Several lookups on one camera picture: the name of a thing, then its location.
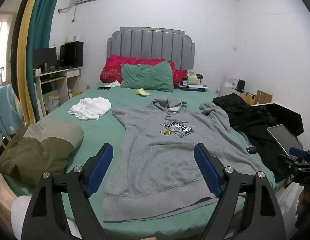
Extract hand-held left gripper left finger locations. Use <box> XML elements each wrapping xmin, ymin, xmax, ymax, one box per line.
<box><xmin>21</xmin><ymin>143</ymin><xmax>114</xmax><ymax>240</ymax></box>

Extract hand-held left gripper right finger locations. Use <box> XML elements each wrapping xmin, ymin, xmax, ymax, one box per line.
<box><xmin>193</xmin><ymin>142</ymin><xmax>287</xmax><ymax>240</ymax></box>

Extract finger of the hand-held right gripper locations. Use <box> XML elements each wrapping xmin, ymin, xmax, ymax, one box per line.
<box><xmin>289</xmin><ymin>146</ymin><xmax>310</xmax><ymax>160</ymax></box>

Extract grey hoodie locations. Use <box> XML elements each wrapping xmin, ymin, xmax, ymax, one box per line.
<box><xmin>103</xmin><ymin>97</ymin><xmax>264</xmax><ymax>222</ymax></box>

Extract pile of black clothes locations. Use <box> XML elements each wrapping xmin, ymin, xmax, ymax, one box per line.
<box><xmin>212</xmin><ymin>93</ymin><xmax>304</xmax><ymax>180</ymax></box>

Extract olive folded clothes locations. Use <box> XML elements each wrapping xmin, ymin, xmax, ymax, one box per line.
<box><xmin>0</xmin><ymin>124</ymin><xmax>84</xmax><ymax>187</ymax></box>

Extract bed with green sheet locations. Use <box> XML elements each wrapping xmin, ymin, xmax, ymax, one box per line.
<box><xmin>2</xmin><ymin>27</ymin><xmax>278</xmax><ymax>238</ymax></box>

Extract white crumpled cloth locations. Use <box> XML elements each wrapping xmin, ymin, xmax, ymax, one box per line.
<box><xmin>68</xmin><ymin>97</ymin><xmax>112</xmax><ymax>120</ymax></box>

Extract cardboard boxes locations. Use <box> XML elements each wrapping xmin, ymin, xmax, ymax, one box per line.
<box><xmin>241</xmin><ymin>89</ymin><xmax>273</xmax><ymax>105</ymax></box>

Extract white box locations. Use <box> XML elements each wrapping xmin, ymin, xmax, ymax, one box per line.
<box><xmin>225</xmin><ymin>77</ymin><xmax>238</xmax><ymax>89</ymax></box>

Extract colourful snack bag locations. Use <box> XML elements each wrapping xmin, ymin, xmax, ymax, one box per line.
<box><xmin>186</xmin><ymin>69</ymin><xmax>198</xmax><ymax>83</ymax></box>

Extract red pillow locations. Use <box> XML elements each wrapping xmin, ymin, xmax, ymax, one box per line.
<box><xmin>100</xmin><ymin>56</ymin><xmax>188</xmax><ymax>83</ymax></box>

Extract light wooden desk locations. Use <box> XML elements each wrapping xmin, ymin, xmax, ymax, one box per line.
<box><xmin>33</xmin><ymin>67</ymin><xmax>83</xmax><ymax>117</ymax></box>

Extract green pillow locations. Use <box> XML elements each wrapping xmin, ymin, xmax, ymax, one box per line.
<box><xmin>120</xmin><ymin>60</ymin><xmax>174</xmax><ymax>92</ymax></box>

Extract teal printed cloth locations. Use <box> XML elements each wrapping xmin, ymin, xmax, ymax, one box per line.
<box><xmin>0</xmin><ymin>85</ymin><xmax>24</xmax><ymax>150</ymax></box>

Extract black computer tower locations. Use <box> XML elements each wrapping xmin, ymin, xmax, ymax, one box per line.
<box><xmin>60</xmin><ymin>41</ymin><xmax>84</xmax><ymax>67</ymax></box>

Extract black monitor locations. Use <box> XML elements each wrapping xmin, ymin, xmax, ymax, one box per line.
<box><xmin>33</xmin><ymin>47</ymin><xmax>57</xmax><ymax>68</ymax></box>

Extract yellow curtain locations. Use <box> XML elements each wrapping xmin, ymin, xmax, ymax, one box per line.
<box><xmin>18</xmin><ymin>0</ymin><xmax>44</xmax><ymax>125</ymax></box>

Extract glass balcony door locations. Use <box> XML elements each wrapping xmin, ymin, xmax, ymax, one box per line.
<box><xmin>0</xmin><ymin>12</ymin><xmax>18</xmax><ymax>85</ymax></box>

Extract teal curtain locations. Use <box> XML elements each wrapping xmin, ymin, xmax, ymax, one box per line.
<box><xmin>27</xmin><ymin>0</ymin><xmax>64</xmax><ymax>123</ymax></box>

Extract smartphone on mount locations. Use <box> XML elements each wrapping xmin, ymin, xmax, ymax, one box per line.
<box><xmin>267</xmin><ymin>124</ymin><xmax>306</xmax><ymax>159</ymax></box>

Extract air conditioner hose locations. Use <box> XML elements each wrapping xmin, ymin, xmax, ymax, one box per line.
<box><xmin>58</xmin><ymin>3</ymin><xmax>78</xmax><ymax>23</ymax></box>

